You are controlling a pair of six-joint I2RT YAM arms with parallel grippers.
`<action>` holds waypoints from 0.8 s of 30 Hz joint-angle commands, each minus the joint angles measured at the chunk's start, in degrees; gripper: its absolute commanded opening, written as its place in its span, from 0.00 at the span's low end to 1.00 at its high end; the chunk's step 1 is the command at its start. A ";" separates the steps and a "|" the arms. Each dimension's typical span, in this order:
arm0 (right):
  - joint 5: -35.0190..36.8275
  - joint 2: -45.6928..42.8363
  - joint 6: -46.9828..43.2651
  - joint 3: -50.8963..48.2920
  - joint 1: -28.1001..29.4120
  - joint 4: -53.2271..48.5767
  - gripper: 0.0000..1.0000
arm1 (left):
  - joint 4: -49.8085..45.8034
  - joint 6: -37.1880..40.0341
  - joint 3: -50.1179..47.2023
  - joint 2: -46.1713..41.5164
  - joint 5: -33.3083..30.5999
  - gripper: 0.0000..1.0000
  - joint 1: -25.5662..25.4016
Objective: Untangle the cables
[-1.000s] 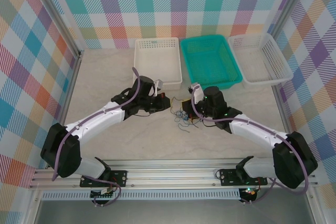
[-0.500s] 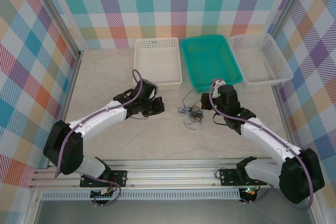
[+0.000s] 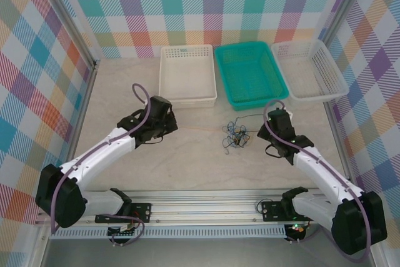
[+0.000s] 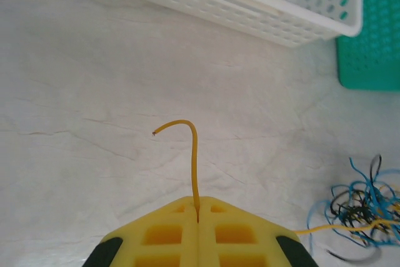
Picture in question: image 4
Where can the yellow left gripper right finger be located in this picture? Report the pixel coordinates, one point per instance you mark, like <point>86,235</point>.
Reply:
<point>265,235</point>

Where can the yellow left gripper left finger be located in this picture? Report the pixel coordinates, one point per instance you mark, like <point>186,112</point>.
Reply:
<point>134,232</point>

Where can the teal plastic basket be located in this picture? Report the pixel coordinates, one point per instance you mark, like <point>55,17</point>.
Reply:
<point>372,48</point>

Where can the white plastic basket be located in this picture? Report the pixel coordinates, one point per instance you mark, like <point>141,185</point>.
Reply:
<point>218,1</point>

